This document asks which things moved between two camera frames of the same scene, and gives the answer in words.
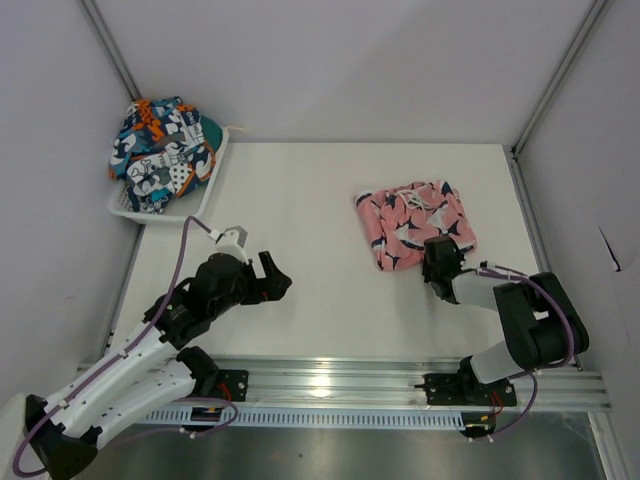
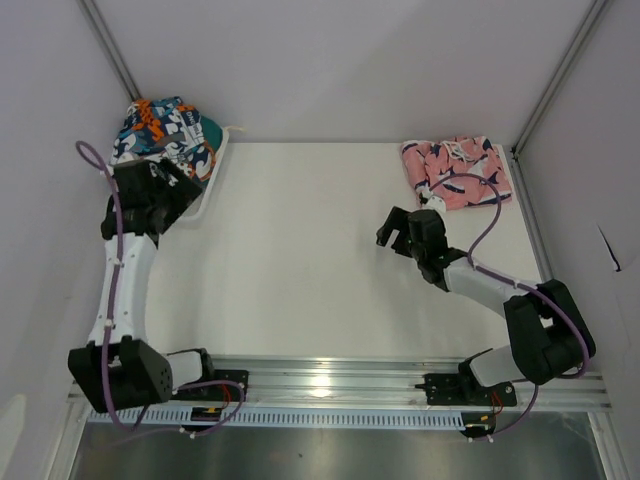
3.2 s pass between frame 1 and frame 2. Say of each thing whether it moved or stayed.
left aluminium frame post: stayed
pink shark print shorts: moved
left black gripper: moved
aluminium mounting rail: stayed
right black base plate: stayed
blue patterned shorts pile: stayed
